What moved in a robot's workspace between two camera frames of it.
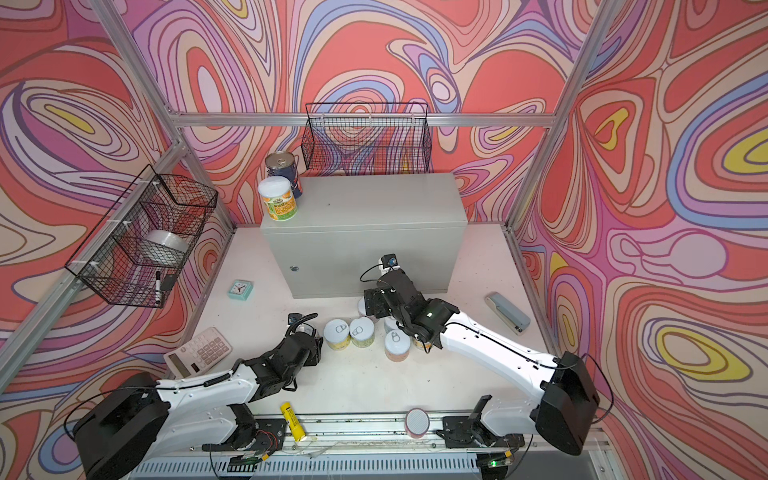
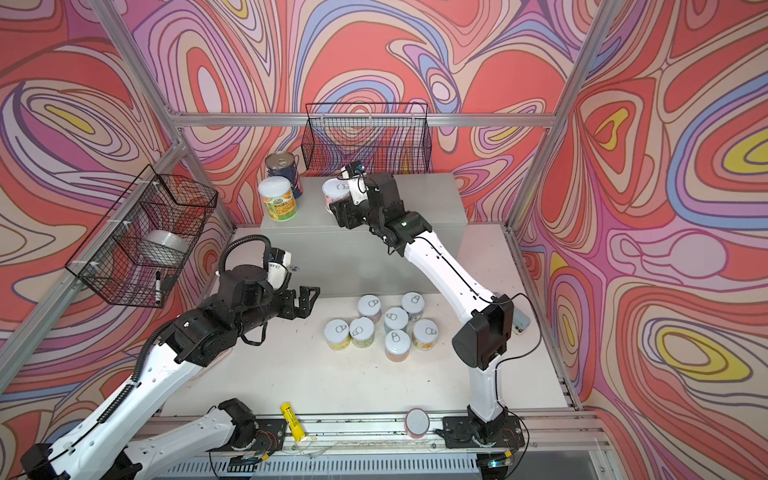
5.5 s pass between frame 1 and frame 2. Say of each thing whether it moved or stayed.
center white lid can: stayed
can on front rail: stayed
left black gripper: moved
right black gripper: moved
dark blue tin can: stayed
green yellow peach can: stayed
